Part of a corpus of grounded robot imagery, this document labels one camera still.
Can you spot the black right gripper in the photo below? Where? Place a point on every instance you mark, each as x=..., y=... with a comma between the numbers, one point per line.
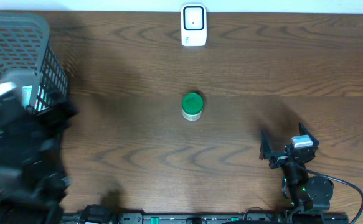
x=266, y=150

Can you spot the green lid jar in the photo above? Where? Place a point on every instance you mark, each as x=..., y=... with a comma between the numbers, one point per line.
x=192, y=106

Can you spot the teal white wipes packet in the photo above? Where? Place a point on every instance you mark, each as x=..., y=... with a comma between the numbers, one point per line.
x=26, y=95

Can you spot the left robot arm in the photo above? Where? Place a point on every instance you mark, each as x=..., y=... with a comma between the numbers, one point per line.
x=33, y=180

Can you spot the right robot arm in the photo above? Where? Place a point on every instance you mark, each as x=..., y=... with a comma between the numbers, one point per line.
x=310, y=196

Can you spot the white barcode scanner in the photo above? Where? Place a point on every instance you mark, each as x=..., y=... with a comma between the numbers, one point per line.
x=193, y=25

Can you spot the grey plastic mesh basket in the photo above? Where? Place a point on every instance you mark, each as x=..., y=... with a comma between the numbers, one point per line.
x=26, y=58

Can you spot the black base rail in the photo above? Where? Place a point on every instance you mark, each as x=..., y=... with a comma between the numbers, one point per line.
x=251, y=217

